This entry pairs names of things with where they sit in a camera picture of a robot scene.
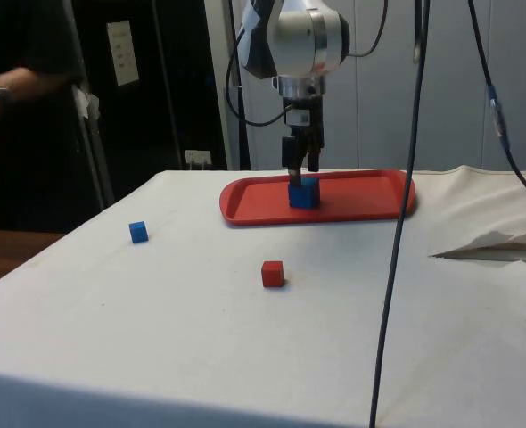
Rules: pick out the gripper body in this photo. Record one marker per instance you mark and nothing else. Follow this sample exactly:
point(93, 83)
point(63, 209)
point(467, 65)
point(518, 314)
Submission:
point(309, 136)

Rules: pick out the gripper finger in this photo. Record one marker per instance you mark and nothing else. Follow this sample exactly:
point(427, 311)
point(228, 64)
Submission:
point(289, 153)
point(314, 160)

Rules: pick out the large blue cube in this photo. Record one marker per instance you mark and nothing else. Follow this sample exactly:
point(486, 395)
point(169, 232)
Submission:
point(303, 196)

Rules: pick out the red tray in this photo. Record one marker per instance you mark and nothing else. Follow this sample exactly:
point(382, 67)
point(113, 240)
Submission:
point(361, 196)

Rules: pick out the white socket box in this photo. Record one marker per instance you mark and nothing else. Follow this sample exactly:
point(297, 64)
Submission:
point(198, 159)

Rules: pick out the red cube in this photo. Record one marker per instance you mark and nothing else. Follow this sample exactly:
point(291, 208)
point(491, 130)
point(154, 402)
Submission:
point(272, 275)

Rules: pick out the pale lockers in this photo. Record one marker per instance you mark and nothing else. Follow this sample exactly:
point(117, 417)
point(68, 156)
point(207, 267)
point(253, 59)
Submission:
point(446, 111)

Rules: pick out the black cabinet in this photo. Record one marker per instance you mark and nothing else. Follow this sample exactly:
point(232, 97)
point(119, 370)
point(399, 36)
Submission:
point(156, 111)

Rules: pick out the small blue cube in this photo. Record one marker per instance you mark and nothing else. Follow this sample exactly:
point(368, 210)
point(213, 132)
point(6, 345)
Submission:
point(138, 232)

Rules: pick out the wristwatch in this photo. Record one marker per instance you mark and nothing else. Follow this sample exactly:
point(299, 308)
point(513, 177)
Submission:
point(3, 95)

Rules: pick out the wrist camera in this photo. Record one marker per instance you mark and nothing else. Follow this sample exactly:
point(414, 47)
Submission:
point(298, 118)

